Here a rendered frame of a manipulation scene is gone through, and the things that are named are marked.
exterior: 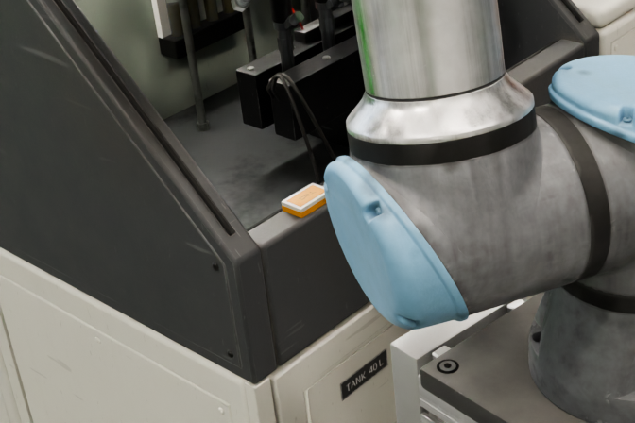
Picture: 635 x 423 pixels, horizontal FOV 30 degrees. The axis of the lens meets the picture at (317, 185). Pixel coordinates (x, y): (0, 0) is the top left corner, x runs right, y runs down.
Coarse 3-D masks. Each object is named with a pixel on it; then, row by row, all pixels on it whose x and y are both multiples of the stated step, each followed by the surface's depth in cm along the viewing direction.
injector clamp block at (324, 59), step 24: (312, 48) 161; (336, 48) 159; (240, 72) 156; (264, 72) 155; (288, 72) 154; (312, 72) 153; (336, 72) 156; (360, 72) 160; (240, 96) 158; (264, 96) 156; (312, 96) 154; (336, 96) 158; (360, 96) 161; (264, 120) 158; (288, 120) 153; (336, 120) 165
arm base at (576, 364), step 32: (576, 288) 80; (544, 320) 84; (576, 320) 80; (608, 320) 79; (544, 352) 84; (576, 352) 81; (608, 352) 79; (544, 384) 84; (576, 384) 81; (608, 384) 80; (576, 416) 82; (608, 416) 80
